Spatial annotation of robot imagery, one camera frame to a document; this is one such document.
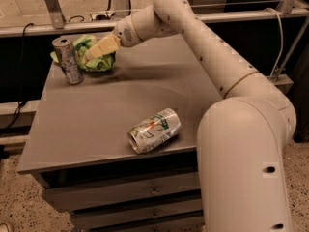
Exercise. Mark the top drawer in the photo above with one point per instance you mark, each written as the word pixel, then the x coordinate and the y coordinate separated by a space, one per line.
pixel 95 194

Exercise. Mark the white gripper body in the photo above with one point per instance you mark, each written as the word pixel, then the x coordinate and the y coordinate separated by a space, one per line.
pixel 125 33

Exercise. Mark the silver blue redbull can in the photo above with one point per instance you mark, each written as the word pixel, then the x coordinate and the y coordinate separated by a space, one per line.
pixel 68 60

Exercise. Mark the white green soda can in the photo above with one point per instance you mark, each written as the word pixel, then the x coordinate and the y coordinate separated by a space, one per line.
pixel 154 131

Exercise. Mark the metal railing frame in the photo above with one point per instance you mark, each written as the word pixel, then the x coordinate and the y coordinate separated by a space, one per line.
pixel 162 18

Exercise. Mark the bottom drawer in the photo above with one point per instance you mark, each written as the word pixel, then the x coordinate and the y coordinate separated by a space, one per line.
pixel 161 224

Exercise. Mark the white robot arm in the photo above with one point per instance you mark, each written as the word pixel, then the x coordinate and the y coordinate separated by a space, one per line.
pixel 240 139

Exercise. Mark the grey drawer cabinet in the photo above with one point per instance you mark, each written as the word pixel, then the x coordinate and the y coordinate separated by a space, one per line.
pixel 79 133

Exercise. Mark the middle drawer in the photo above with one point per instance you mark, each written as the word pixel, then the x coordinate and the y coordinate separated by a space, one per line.
pixel 168 207

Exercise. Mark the drawer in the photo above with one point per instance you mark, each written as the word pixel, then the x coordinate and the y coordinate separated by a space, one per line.
pixel 161 224
pixel 95 194
pixel 168 207

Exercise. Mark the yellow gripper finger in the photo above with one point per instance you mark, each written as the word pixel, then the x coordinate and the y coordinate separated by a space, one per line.
pixel 104 46

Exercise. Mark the green rice chip bag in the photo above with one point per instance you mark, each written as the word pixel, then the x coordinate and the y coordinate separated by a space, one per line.
pixel 98 65

